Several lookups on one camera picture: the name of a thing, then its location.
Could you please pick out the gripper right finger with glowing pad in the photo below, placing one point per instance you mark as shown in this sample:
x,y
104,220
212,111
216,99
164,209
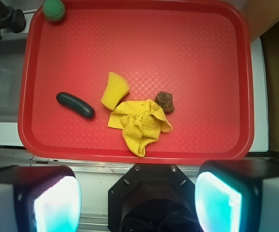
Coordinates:
x,y
238,195

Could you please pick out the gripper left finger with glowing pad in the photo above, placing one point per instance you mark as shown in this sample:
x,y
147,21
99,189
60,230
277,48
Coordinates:
x,y
39,199

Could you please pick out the yellow knitted cloth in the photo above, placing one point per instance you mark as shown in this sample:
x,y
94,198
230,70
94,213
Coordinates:
x,y
141,123

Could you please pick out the dark green cucumber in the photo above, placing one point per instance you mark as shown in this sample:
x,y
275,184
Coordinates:
x,y
75,104

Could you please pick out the brown rock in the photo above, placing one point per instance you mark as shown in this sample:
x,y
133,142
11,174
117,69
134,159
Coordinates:
x,y
165,101

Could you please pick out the steel sink basin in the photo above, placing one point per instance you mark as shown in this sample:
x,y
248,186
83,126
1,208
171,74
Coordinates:
x,y
12,54

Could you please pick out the yellow sponge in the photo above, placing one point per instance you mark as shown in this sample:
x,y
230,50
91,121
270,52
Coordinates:
x,y
116,89

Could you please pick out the red plastic tray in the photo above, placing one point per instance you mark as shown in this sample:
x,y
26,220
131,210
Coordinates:
x,y
199,51

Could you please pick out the black faucet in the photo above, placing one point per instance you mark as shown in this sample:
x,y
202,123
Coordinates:
x,y
10,18

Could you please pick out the green ball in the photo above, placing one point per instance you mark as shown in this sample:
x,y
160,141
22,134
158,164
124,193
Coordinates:
x,y
53,10

